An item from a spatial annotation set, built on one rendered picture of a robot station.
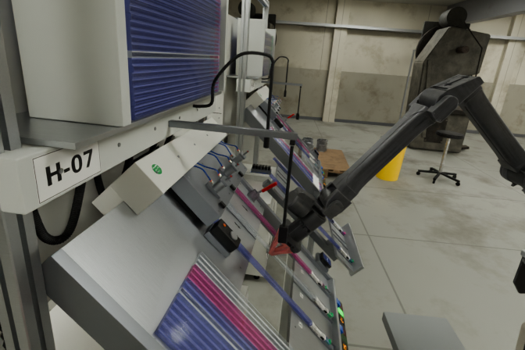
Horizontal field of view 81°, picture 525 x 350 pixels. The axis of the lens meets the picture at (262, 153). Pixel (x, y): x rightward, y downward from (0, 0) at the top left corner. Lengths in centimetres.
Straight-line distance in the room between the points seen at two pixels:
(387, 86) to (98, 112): 829
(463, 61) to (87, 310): 653
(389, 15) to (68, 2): 829
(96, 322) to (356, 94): 816
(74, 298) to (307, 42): 794
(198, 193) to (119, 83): 35
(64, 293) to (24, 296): 5
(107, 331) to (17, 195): 24
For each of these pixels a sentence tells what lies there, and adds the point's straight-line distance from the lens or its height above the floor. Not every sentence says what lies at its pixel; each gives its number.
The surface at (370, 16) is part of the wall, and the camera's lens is 851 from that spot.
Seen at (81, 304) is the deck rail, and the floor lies 115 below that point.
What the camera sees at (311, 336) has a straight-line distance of 98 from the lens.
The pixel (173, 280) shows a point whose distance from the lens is 65.
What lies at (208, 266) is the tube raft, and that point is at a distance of 72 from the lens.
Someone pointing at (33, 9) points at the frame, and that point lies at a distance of 58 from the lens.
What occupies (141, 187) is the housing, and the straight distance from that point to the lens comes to 64.
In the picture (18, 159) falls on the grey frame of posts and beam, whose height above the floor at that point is 138.
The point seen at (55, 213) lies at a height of 118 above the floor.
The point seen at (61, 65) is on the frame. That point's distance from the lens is 56.
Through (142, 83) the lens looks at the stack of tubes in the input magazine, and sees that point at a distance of 58.
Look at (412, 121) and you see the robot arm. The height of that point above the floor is 138.
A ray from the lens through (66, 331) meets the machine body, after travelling 131.
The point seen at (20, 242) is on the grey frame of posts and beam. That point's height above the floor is 126.
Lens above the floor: 151
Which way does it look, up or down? 17 degrees down
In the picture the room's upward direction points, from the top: 4 degrees clockwise
